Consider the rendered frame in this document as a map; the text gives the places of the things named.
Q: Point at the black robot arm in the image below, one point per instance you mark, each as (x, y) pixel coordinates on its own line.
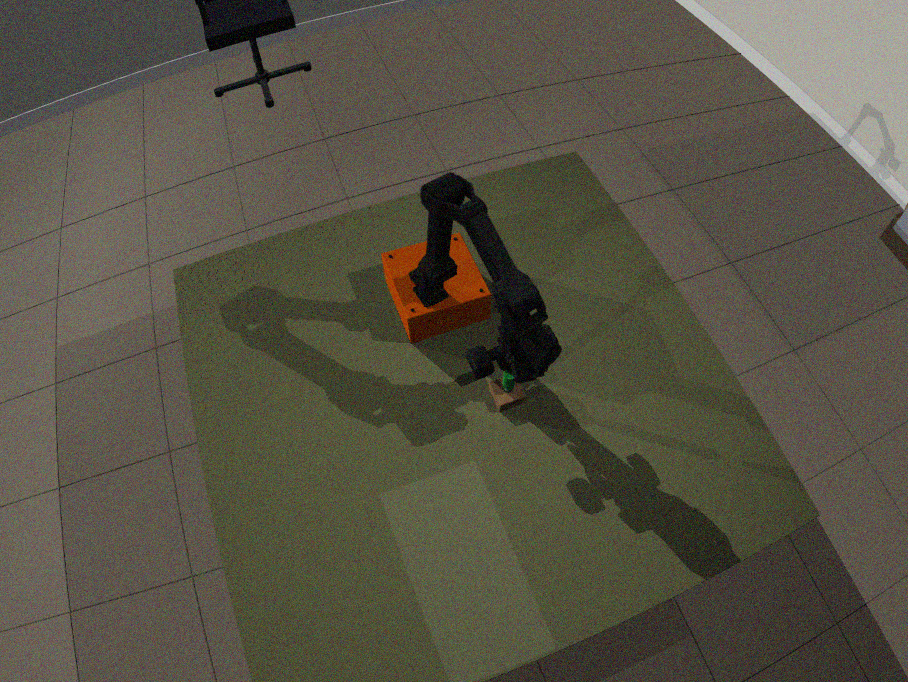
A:
(514, 293)

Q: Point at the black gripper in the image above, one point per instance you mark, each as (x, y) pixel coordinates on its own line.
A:
(480, 359)

